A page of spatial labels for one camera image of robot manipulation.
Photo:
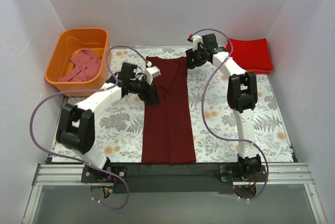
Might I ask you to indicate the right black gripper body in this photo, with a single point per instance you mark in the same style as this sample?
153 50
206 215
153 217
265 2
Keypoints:
192 58

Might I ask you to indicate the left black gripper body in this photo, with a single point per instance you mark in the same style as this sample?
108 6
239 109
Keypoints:
148 93

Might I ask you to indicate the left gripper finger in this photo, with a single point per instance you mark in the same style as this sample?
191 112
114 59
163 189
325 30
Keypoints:
152 99
154 89

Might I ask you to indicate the dark maroon t shirt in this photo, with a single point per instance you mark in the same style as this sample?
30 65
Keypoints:
167 133

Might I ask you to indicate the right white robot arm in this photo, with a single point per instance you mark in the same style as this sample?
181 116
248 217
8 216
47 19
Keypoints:
242 97

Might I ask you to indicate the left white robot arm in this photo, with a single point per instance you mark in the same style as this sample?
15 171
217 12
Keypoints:
76 128

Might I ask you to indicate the floral table mat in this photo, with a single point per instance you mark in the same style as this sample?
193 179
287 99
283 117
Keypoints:
119 128

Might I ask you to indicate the orange folded t shirt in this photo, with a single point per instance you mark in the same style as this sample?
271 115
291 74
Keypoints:
259 71

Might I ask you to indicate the red folded t shirt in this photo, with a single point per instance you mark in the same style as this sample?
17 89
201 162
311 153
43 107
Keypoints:
251 54

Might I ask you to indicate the pink t shirt in basket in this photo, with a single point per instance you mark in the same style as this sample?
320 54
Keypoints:
86 67

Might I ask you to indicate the orange plastic basket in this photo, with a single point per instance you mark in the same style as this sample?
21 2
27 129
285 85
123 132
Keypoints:
69 44

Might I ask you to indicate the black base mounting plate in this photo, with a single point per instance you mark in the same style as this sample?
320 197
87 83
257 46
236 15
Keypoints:
127 178

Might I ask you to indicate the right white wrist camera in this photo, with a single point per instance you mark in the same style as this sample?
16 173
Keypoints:
196 41

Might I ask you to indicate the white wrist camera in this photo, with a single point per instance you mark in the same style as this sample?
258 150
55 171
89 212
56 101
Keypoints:
196 41
151 72

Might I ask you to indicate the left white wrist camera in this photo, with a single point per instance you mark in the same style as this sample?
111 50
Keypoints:
151 72

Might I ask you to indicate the aluminium frame rail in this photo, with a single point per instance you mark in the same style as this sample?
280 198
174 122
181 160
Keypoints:
276 173

